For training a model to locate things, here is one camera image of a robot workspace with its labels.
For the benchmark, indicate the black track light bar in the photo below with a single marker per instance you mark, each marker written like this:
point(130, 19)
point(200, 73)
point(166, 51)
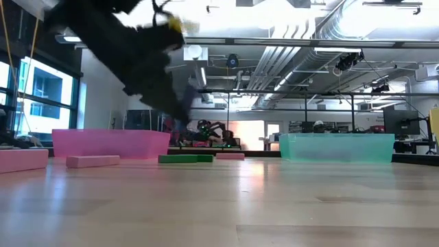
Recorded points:
point(392, 3)

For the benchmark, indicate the black background monitor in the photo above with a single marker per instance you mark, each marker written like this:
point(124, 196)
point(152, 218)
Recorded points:
point(401, 121)

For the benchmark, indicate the black background robot arm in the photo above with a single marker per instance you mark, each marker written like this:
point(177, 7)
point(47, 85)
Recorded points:
point(205, 130)

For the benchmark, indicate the round black ceiling device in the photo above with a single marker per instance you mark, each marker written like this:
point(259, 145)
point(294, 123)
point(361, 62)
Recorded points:
point(232, 60)

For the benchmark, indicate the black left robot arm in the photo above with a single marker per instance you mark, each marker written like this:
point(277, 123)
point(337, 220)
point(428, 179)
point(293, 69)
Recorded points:
point(103, 27)

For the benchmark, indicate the yellow translucent plastic bin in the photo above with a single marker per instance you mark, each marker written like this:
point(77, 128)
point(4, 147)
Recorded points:
point(435, 120)

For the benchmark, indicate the long linear ceiling light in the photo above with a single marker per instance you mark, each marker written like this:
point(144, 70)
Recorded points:
point(260, 42)

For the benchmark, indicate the short ceiling light strip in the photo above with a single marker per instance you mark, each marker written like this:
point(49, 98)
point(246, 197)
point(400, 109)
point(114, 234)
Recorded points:
point(337, 50)

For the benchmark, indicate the red background equipment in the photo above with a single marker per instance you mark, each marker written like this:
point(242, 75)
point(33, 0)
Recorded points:
point(169, 125)

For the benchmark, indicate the green wooden block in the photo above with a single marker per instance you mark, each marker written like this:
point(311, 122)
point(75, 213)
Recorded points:
point(205, 158)
point(176, 158)

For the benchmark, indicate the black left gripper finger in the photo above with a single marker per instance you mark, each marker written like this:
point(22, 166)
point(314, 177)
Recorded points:
point(178, 106)

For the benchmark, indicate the teal translucent plastic bin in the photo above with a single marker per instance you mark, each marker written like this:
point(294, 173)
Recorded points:
point(336, 147)

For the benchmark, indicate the black background rail frame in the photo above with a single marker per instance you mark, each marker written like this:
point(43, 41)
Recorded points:
point(326, 93)

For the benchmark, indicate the black ceiling camera cluster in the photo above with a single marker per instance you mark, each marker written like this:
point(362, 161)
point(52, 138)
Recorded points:
point(350, 61)

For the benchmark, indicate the black aluminium rig frame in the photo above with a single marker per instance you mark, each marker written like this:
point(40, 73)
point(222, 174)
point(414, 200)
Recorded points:
point(264, 153)

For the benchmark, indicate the silver ceiling ducts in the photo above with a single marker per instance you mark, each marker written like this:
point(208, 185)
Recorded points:
point(271, 65)

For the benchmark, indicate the large dark-framed window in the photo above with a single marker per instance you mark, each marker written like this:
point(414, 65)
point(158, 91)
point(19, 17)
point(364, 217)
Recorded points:
point(48, 85)

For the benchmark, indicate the pink wooden block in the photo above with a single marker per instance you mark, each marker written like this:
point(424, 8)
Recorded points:
point(92, 162)
point(20, 161)
point(230, 156)

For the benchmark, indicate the pink translucent plastic bin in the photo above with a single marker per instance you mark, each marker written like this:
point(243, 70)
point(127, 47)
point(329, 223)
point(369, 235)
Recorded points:
point(113, 144)

